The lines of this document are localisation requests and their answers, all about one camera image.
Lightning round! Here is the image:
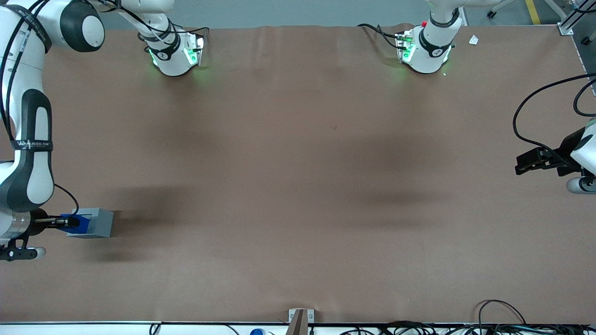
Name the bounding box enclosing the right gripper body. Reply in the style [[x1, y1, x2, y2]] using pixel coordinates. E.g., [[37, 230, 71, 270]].
[[29, 209, 59, 237]]

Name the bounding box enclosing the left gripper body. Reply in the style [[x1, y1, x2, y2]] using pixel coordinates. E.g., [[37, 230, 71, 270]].
[[556, 132, 586, 178]]

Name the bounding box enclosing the small blue square part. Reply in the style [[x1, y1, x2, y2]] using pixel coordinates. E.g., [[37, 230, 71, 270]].
[[60, 213, 92, 234]]

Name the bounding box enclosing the gray square base block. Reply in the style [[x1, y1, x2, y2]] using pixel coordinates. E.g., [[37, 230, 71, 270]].
[[67, 208, 115, 239]]

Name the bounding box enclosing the office chair leg with caster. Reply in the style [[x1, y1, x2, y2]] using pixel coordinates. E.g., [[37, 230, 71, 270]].
[[486, 0, 518, 19]]

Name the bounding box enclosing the brown table cover sheet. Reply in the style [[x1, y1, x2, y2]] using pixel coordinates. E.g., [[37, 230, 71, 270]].
[[0, 23, 596, 324]]

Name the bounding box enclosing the wooden beam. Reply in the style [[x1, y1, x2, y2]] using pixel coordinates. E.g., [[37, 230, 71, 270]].
[[285, 309, 309, 335]]

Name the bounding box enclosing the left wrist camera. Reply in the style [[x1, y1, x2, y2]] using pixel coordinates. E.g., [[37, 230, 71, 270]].
[[566, 176, 596, 194]]

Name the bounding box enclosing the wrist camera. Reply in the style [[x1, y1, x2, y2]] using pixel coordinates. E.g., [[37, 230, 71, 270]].
[[0, 236, 47, 262], [566, 176, 596, 194]]

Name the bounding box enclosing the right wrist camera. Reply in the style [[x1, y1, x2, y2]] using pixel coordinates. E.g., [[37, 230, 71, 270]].
[[0, 236, 47, 262]]

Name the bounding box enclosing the long black cable to left gripper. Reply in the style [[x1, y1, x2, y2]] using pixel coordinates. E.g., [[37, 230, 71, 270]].
[[512, 74, 596, 169]]

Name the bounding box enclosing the short black cable loop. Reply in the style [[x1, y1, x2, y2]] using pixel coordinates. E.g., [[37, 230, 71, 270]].
[[573, 78, 596, 117]]

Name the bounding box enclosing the aluminium profile frame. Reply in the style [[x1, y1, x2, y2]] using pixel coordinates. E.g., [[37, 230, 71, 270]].
[[557, 0, 596, 75]]

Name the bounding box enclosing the arched dark cable loop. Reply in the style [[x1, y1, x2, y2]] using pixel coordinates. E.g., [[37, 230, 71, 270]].
[[477, 299, 528, 325]]

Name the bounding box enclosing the black cable at left arm base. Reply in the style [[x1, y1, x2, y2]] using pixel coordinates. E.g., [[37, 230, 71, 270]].
[[357, 23, 406, 50]]

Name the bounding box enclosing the black cable at arm base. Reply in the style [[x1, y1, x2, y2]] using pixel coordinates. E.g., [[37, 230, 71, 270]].
[[357, 23, 406, 50], [91, 0, 210, 53]]

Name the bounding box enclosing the tangled black cable bundle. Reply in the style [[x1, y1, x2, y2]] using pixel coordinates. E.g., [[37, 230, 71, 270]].
[[335, 320, 596, 335]]

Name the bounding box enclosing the black cable at right arm base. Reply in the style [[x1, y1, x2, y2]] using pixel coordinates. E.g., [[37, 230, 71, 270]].
[[91, 0, 210, 53]]

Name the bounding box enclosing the metal bracket plate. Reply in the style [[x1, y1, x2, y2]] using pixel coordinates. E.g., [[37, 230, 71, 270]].
[[288, 309, 315, 324]]

